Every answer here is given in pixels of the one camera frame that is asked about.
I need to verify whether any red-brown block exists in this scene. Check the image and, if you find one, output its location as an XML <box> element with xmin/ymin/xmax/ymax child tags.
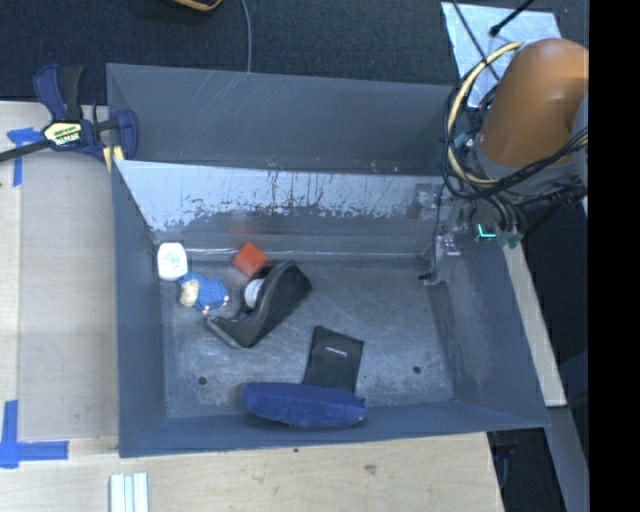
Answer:
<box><xmin>230</xmin><ymin>241</ymin><xmax>269</xmax><ymax>277</ymax></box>

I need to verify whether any black flat pouch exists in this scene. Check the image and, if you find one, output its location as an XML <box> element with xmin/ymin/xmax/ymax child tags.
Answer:
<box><xmin>301</xmin><ymin>325</ymin><xmax>366</xmax><ymax>395</ymax></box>

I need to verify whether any black tape dispenser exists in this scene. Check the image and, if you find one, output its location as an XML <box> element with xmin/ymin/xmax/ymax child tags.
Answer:
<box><xmin>205</xmin><ymin>259</ymin><xmax>314</xmax><ymax>350</ymax></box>

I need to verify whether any blue toy animal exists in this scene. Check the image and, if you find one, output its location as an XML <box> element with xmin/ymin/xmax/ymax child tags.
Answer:
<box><xmin>178</xmin><ymin>271</ymin><xmax>232</xmax><ymax>317</ymax></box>

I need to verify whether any grey metal bin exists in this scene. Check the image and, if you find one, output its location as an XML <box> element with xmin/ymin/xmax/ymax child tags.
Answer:
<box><xmin>104</xmin><ymin>62</ymin><xmax>552</xmax><ymax>459</ymax></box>

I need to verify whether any blue oval sponge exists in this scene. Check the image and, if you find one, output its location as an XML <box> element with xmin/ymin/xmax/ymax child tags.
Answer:
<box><xmin>240</xmin><ymin>382</ymin><xmax>369</xmax><ymax>430</ymax></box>

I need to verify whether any pale wood board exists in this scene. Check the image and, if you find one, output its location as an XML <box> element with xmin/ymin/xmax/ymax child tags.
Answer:
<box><xmin>16</xmin><ymin>147</ymin><xmax>121</xmax><ymax>443</ymax></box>

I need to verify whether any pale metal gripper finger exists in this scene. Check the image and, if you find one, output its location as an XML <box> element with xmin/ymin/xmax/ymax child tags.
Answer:
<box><xmin>422</xmin><ymin>235</ymin><xmax>463</xmax><ymax>288</ymax></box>
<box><xmin>406</xmin><ymin>181</ymin><xmax>447</xmax><ymax>223</ymax></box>

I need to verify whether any small white plastic container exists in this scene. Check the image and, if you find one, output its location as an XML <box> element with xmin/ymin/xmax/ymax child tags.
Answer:
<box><xmin>156</xmin><ymin>241</ymin><xmax>190</xmax><ymax>282</ymax></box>

